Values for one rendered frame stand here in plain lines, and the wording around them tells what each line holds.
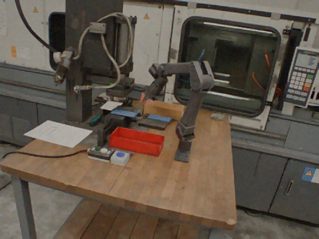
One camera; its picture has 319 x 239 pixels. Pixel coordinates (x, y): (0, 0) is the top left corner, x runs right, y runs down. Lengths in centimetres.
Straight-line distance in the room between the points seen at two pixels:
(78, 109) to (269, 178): 156
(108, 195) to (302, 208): 181
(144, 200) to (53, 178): 37
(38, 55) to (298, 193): 253
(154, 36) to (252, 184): 142
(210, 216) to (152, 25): 145
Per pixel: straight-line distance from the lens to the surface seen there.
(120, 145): 127
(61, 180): 108
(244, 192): 232
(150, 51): 201
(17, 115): 291
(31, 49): 260
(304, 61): 182
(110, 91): 136
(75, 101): 153
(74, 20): 144
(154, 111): 168
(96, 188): 103
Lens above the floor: 154
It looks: 23 degrees down
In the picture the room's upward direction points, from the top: 6 degrees clockwise
